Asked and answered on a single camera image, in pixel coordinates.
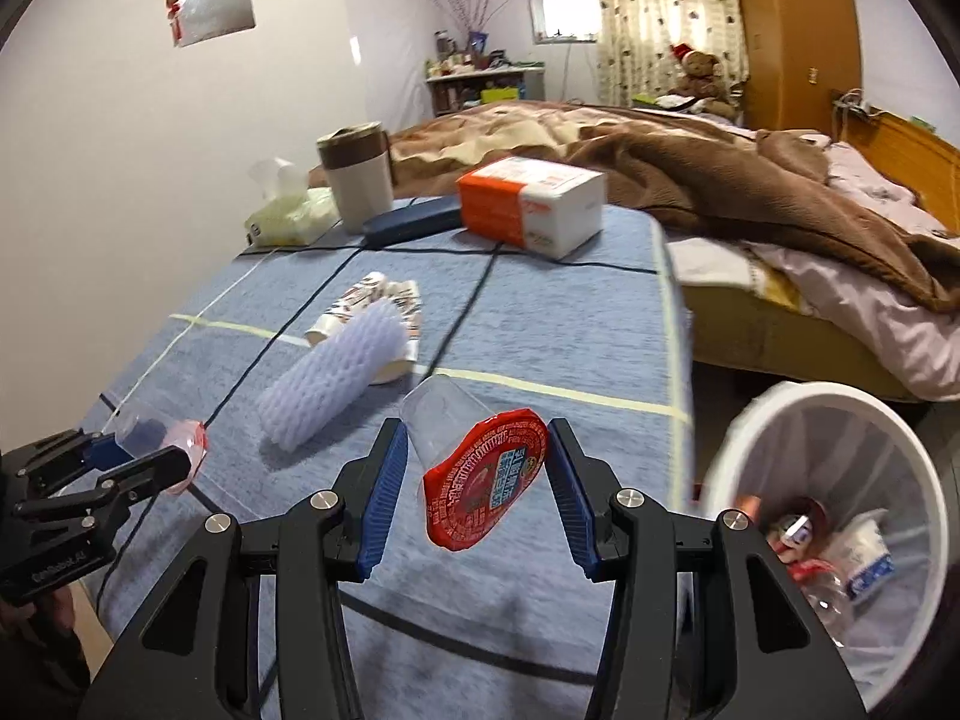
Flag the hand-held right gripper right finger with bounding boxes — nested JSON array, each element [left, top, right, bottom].
[[547, 418, 869, 720]]

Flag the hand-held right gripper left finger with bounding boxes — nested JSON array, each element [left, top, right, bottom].
[[75, 417, 410, 720]]

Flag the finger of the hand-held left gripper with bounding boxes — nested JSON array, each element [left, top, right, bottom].
[[15, 429, 130, 497], [13, 445, 190, 531]]

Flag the clear plastic cup red lid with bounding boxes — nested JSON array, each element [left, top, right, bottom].
[[399, 373, 552, 552], [101, 397, 209, 496]]

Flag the white foam net sleeve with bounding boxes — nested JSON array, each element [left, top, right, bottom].
[[259, 300, 410, 449]]

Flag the crushed printed paper cup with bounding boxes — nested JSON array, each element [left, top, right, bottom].
[[306, 274, 423, 385]]

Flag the red drink can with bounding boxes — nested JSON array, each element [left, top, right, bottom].
[[769, 514, 818, 563]]

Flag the white trash bin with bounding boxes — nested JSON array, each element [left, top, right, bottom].
[[701, 381, 950, 713]]

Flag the clear plastic bottle red cap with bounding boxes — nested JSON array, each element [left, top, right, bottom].
[[787, 559, 856, 650]]

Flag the white packet blue print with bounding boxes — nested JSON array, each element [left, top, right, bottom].
[[821, 517, 897, 605]]

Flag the bed mattress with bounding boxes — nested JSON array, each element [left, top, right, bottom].
[[688, 289, 931, 402]]

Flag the dark blue glasses case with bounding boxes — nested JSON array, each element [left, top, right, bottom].
[[361, 195, 462, 247]]

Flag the yellow tissue pack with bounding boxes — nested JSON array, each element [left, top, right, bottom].
[[244, 157, 340, 247]]

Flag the orange and white box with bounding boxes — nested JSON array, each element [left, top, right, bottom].
[[456, 156, 607, 260]]

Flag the beige mug brown band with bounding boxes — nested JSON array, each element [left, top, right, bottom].
[[316, 124, 395, 235]]

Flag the brown blanket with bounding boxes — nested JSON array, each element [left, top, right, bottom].
[[307, 101, 960, 312]]

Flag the pink bedsheet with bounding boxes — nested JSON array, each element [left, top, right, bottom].
[[667, 139, 960, 402]]

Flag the cluttered desk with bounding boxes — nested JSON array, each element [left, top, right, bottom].
[[426, 28, 547, 117]]

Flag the teddy bear with red hat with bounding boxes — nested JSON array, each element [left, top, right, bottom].
[[670, 43, 740, 121]]

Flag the wooden headboard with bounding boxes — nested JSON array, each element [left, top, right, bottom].
[[832, 90, 960, 233]]

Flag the small window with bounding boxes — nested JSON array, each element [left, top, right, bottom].
[[527, 0, 601, 44]]

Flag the patterned curtain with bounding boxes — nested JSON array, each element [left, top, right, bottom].
[[586, 0, 751, 110]]

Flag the dry branches in vase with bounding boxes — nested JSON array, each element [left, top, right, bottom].
[[429, 0, 518, 38]]

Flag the wooden wardrobe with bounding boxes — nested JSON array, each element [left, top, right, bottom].
[[727, 0, 863, 147]]

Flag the silver wall poster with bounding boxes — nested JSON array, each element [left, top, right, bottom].
[[165, 0, 257, 48]]

